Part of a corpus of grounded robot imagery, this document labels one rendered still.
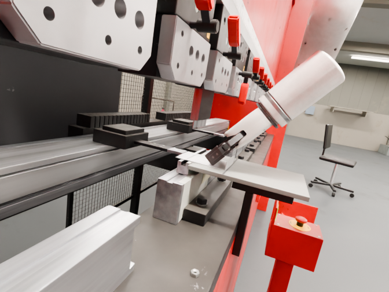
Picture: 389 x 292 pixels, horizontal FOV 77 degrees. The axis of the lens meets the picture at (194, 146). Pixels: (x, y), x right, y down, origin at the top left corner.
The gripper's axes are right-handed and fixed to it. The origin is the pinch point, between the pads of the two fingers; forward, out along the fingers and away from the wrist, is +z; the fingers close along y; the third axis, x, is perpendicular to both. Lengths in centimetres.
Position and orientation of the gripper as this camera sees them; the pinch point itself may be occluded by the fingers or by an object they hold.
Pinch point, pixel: (217, 154)
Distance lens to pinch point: 61.7
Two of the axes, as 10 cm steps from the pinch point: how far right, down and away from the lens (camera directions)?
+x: 6.1, 7.9, -1.1
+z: -7.2, 6.0, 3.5
